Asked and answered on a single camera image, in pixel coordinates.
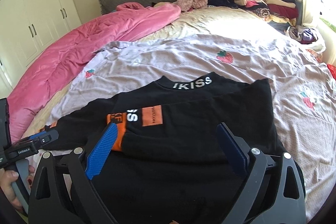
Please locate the black sweater with orange patches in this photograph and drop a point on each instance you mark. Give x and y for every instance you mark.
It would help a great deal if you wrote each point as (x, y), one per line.
(197, 134)

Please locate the beige bed sheet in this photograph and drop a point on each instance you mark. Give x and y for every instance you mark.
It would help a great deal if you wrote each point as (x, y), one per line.
(210, 22)

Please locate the red cloth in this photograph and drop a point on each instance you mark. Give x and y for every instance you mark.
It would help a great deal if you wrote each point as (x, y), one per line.
(332, 70)

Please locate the dark navy garment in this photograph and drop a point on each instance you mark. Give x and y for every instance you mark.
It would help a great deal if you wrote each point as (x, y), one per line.
(223, 2)

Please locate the stack of folded clothes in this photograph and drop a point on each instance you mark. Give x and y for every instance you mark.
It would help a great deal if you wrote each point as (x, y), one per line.
(270, 1)

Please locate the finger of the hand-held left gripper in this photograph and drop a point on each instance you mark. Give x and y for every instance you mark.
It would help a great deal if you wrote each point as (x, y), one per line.
(47, 139)
(46, 128)

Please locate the pink quilt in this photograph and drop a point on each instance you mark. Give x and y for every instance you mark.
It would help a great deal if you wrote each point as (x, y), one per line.
(78, 50)

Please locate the cream wardrobe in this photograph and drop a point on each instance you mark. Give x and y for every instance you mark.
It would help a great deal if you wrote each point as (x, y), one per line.
(39, 3)

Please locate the person's left hand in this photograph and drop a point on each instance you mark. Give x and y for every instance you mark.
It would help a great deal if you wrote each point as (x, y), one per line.
(6, 187)

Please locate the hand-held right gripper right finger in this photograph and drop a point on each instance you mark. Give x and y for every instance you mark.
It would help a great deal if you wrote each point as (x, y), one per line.
(233, 150)

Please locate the strawberry print blanket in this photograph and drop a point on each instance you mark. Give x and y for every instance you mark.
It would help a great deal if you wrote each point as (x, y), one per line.
(249, 77)

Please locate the pink fuzzy garment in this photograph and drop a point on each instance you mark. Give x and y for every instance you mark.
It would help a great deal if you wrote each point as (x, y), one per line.
(191, 1)

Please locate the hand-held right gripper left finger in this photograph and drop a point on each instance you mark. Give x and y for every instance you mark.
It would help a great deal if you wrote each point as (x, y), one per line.
(101, 150)

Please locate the plastic bag of clothes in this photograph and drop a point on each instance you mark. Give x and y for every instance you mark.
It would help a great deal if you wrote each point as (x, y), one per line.
(307, 36)

